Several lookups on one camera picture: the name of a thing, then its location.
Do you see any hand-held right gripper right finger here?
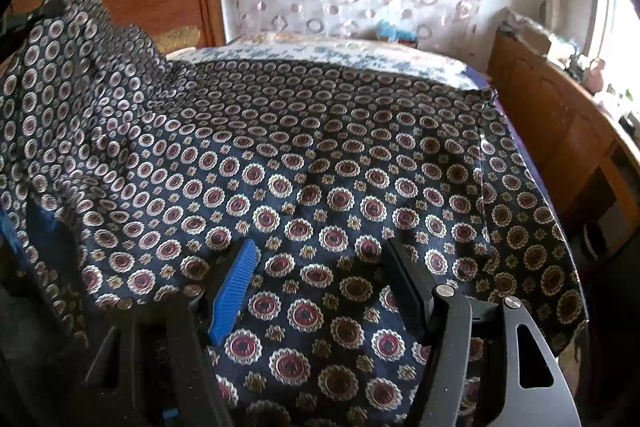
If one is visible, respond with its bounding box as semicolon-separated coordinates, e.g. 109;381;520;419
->
384;238;582;427

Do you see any blue plastic bag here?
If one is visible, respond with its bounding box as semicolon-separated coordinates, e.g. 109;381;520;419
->
374;20;422;46

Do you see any window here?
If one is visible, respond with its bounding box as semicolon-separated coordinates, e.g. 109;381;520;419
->
594;0;640;75

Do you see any navy patterned shirt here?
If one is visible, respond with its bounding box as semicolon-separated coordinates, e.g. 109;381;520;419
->
0;0;590;427

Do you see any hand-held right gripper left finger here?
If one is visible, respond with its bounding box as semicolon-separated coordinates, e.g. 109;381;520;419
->
75;239;260;427

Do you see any pink figurine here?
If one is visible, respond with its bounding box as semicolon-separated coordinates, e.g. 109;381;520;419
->
584;58;609;94

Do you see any floral bedsheet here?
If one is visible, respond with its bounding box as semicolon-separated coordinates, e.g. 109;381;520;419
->
165;31;482;92

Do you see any wooden cabinet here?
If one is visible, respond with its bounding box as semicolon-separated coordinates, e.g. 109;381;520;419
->
486;8;637;260

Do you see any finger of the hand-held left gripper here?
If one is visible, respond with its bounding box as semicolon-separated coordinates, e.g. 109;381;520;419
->
0;8;45;54

